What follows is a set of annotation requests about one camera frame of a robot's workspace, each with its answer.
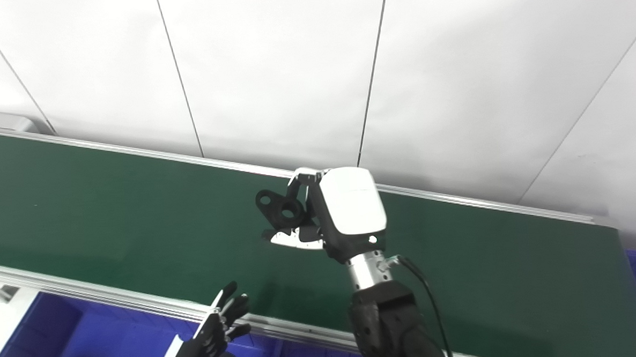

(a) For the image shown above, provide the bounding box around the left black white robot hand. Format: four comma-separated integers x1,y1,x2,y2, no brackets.
150,280,254,357

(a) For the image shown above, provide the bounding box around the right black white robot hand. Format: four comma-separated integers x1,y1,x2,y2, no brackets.
261,164,390,268

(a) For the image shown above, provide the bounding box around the black flanged metal part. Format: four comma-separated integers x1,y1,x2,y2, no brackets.
255,187,308,230

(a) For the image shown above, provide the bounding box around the green conveyor belt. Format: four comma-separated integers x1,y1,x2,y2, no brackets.
0,102,636,357
0,83,628,357

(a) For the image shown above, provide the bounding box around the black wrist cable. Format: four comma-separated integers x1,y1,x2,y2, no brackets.
386,252,456,357

